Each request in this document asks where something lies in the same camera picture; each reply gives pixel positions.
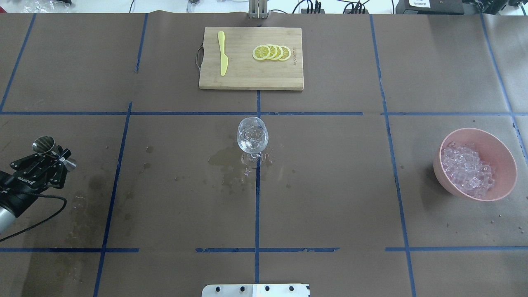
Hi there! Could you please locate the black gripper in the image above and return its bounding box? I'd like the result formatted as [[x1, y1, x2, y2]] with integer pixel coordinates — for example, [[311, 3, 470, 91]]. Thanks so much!
[[0, 152, 68, 217]]

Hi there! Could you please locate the steel double jigger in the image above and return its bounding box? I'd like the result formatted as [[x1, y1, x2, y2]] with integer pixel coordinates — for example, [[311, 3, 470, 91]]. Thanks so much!
[[32, 135, 77, 172]]

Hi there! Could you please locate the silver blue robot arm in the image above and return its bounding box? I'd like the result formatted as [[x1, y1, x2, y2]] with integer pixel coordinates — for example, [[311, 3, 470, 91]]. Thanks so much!
[[0, 146, 72, 241]]

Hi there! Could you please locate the clear wine glass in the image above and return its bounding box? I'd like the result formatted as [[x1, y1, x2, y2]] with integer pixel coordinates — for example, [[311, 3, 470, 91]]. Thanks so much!
[[236, 117, 269, 163]]

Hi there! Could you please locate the pile of ice cubes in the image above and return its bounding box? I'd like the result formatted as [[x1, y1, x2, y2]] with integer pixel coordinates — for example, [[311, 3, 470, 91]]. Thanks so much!
[[441, 141, 496, 198]]

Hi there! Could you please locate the crumpled clear plastic bag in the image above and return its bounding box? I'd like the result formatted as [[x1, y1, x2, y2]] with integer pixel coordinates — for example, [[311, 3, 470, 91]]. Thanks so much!
[[19, 0, 73, 13]]

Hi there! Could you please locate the yellow plastic knife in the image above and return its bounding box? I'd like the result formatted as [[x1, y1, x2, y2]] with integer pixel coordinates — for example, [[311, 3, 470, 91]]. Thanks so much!
[[217, 31, 229, 76]]

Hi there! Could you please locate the bamboo cutting board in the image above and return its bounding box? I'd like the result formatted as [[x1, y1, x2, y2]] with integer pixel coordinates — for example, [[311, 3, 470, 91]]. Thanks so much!
[[199, 26, 305, 92]]

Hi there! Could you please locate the lemon slice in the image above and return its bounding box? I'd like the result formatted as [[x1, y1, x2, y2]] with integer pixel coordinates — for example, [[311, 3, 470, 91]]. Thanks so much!
[[278, 45, 292, 61], [271, 45, 283, 61], [266, 45, 278, 60], [252, 45, 271, 61]]

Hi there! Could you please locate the black box device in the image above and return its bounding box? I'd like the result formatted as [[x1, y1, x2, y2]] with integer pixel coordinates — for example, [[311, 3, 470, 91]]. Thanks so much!
[[395, 0, 479, 15]]

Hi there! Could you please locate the pink bowl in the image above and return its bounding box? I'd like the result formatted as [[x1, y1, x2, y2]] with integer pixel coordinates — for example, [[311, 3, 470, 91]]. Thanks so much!
[[433, 127, 517, 202]]

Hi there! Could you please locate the black camera cable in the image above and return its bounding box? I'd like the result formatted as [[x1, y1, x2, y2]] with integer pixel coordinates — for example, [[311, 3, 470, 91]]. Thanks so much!
[[0, 190, 67, 242]]

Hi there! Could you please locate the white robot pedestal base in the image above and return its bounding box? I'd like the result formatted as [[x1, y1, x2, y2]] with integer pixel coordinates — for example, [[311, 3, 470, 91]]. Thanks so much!
[[201, 283, 311, 297]]

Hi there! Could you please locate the aluminium frame post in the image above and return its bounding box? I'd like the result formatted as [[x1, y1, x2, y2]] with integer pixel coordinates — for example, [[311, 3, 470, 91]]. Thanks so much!
[[248, 0, 269, 19]]

